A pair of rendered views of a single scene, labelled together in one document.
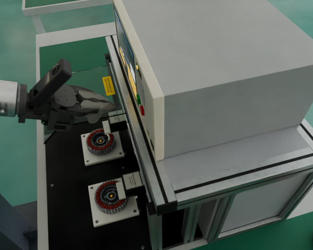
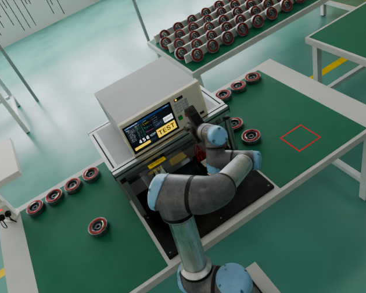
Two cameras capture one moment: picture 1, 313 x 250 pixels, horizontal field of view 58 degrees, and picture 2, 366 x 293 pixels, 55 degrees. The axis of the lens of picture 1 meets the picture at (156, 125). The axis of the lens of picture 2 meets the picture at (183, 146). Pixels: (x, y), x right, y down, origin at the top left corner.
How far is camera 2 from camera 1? 1.64 m
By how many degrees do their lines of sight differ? 61
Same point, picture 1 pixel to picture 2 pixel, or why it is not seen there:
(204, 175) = (209, 99)
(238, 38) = (154, 77)
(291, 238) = not seen: hidden behind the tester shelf
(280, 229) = not seen: hidden behind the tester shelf
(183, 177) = (212, 104)
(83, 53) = (66, 285)
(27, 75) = not seen: outside the picture
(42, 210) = (239, 217)
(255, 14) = (133, 78)
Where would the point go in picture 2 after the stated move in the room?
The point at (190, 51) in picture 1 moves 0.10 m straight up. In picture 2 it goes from (166, 84) to (160, 67)
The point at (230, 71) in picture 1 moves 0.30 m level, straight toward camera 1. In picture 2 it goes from (176, 72) to (235, 59)
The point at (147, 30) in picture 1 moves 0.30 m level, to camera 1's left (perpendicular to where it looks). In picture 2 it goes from (153, 100) to (167, 138)
